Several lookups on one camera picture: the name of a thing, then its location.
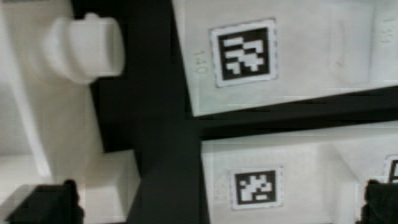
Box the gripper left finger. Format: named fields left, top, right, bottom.
left=5, top=179, right=83, bottom=224

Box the white cabinet door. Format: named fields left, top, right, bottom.
left=200, top=121, right=398, bottom=224
left=170, top=0, right=398, bottom=116

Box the white cabinet body box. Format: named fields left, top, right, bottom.
left=0, top=0, right=140, bottom=224

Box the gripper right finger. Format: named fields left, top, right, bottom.
left=360, top=180, right=398, bottom=224

